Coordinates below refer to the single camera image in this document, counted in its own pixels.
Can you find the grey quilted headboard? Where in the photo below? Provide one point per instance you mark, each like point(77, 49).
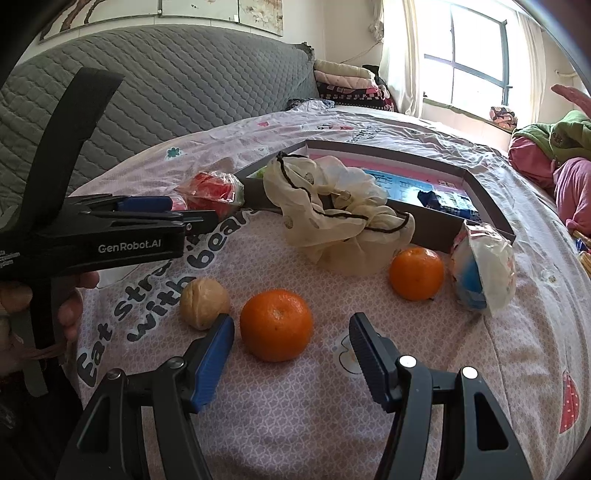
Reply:
point(184, 83)

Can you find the blue snack packet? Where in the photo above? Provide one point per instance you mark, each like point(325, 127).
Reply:
point(443, 203)

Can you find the pink patterned folded cloth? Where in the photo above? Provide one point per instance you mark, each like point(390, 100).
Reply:
point(503, 117)

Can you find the red egg toy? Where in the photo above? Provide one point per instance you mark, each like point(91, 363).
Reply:
point(212, 189)

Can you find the cream black-trimmed scrunchie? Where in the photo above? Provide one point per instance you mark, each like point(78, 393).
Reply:
point(341, 249)

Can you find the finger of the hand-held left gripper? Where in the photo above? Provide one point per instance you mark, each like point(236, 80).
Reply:
point(143, 203)
point(198, 220)

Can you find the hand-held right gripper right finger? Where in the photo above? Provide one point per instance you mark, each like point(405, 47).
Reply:
point(369, 355)

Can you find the walnut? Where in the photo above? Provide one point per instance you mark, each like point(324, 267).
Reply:
point(203, 302)

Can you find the white egg toy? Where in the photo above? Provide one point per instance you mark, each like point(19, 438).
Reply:
point(489, 272)

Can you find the person's left hand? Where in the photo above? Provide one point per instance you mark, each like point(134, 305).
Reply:
point(76, 304)

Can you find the white curtain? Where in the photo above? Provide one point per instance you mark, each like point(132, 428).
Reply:
point(531, 69)
point(401, 55)

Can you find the dark checkered folded blanket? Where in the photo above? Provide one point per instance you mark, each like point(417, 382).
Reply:
point(355, 98)

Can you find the orange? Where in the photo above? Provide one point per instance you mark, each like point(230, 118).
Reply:
point(416, 273)
point(276, 324)

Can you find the large pink quilted cushion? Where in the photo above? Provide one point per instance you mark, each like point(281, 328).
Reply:
point(575, 97)

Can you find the dark patterned cloth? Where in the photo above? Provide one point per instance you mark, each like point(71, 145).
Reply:
point(307, 104)

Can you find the shallow grey cardboard box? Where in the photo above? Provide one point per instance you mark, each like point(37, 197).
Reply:
point(434, 234)

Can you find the dark framed window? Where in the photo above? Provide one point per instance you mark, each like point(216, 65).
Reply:
point(466, 55)

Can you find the cream folded blanket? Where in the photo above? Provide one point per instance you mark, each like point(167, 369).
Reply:
point(341, 69)

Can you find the green garment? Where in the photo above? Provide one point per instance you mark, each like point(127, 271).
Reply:
point(563, 134)

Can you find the strawberry printed bed sheet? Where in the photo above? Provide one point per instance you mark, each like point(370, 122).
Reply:
point(323, 415)

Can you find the pink folded blanket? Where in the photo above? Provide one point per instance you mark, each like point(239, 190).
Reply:
point(346, 82)

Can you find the yellow biscuit packet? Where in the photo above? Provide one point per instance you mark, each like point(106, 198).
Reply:
point(584, 263)

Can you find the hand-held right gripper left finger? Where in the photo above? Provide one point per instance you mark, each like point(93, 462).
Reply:
point(214, 360)

